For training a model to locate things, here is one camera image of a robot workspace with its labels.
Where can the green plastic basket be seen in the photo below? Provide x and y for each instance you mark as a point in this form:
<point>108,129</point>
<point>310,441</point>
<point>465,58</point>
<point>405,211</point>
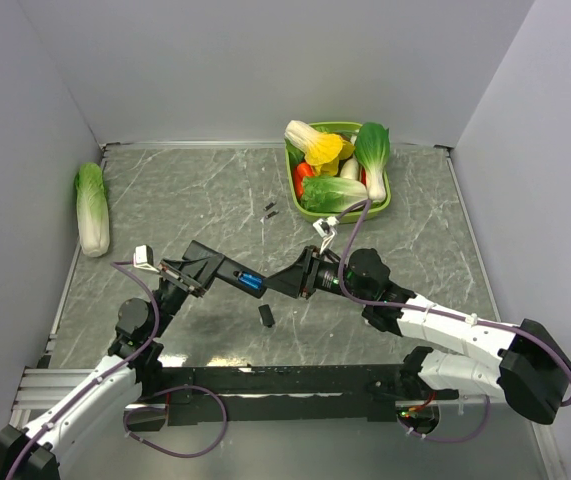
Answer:
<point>349,131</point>

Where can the black remote control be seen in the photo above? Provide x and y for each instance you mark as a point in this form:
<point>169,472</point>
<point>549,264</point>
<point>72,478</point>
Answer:
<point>229,272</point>

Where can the yellow leaf cabbage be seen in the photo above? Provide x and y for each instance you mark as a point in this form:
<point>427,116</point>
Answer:
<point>322,151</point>

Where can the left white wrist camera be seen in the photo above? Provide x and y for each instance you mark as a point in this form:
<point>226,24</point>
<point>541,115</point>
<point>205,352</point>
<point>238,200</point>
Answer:
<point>143,259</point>

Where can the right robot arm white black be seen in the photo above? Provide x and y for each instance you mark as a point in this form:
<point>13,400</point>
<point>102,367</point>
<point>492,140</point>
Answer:
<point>521,365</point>

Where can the green bok choy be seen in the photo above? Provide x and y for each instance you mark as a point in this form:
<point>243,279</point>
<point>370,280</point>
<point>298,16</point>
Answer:
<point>372,151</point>

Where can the red pepper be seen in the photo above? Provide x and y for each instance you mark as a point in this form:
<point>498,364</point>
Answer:
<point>301,171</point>

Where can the napa cabbage on table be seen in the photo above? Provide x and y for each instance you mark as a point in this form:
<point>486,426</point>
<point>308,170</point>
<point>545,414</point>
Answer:
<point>92,210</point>

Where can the green lettuce head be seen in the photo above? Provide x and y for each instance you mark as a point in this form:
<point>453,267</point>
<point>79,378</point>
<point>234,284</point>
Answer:
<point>326,194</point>

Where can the black battery cover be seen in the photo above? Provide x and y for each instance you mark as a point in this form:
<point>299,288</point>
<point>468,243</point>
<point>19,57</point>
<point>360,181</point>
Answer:
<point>266,316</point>

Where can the black base bar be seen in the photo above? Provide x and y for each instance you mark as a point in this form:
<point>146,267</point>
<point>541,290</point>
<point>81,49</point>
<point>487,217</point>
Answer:
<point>192,395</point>

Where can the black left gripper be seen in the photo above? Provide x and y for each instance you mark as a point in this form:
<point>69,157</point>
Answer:
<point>192,284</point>

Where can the blue battery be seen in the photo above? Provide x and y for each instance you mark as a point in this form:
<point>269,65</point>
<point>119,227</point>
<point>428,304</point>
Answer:
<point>251,279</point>
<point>249,285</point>

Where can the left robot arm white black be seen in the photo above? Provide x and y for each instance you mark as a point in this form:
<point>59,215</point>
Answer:
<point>47,446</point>

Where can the white radish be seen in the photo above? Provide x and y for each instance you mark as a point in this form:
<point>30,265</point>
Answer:
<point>351,169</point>

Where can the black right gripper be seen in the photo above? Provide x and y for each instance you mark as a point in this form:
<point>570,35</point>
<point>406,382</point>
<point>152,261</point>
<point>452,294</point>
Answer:
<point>301,276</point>

